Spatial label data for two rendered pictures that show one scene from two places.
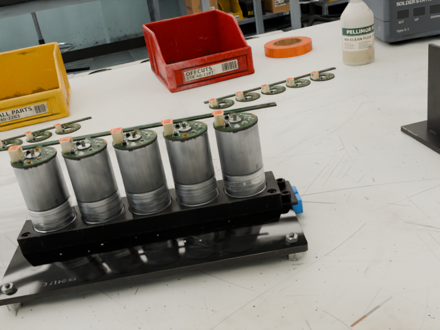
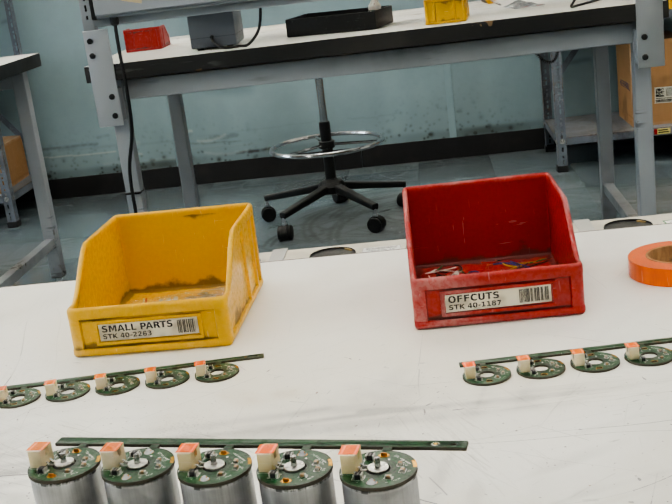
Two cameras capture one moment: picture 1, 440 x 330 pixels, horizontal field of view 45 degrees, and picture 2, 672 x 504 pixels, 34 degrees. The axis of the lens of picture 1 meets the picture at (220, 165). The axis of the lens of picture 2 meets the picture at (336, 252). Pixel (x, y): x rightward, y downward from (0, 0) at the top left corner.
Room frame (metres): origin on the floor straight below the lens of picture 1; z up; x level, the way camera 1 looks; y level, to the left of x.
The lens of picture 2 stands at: (-0.03, -0.10, 0.97)
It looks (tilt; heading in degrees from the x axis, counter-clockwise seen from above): 16 degrees down; 18
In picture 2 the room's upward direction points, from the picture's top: 7 degrees counter-clockwise
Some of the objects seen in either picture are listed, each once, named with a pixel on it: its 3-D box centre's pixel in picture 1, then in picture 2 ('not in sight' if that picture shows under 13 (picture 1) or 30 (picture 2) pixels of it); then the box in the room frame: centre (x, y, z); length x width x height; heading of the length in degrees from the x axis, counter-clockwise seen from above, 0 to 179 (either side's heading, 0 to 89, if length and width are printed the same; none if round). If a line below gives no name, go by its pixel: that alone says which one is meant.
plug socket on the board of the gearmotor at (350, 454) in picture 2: (220, 117); (353, 459); (0.27, 0.00, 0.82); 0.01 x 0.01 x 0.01; 1
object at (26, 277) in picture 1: (154, 241); not in sight; (0.25, 0.04, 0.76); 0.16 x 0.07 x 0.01; 91
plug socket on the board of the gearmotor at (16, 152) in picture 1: (18, 153); (42, 454); (0.27, 0.11, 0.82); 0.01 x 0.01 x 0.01; 1
